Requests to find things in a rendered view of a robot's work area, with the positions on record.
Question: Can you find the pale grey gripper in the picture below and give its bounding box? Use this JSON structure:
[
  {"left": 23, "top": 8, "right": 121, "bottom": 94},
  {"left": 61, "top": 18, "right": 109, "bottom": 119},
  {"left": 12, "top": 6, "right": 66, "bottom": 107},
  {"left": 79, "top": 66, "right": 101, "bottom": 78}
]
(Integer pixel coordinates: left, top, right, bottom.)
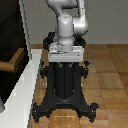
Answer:
[{"left": 47, "top": 44, "right": 85, "bottom": 64}]

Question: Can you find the dark door panel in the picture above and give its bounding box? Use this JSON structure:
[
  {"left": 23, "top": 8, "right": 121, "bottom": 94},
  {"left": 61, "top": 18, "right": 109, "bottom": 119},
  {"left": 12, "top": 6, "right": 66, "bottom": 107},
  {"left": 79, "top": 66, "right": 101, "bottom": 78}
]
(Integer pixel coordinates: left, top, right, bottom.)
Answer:
[{"left": 0, "top": 0, "right": 30, "bottom": 105}]

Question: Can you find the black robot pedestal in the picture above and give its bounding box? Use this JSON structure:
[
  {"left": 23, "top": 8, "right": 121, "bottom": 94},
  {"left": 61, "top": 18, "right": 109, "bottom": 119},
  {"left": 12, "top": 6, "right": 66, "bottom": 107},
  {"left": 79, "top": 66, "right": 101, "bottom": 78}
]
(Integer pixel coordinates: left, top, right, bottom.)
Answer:
[{"left": 32, "top": 31, "right": 100, "bottom": 122}]

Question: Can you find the wooden door handle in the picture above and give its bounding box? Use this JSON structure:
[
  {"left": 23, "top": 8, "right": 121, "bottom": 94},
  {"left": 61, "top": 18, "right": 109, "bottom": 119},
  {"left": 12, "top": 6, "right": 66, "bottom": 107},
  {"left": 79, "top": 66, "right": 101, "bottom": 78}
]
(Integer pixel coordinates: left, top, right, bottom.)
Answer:
[{"left": 0, "top": 47, "right": 26, "bottom": 73}]

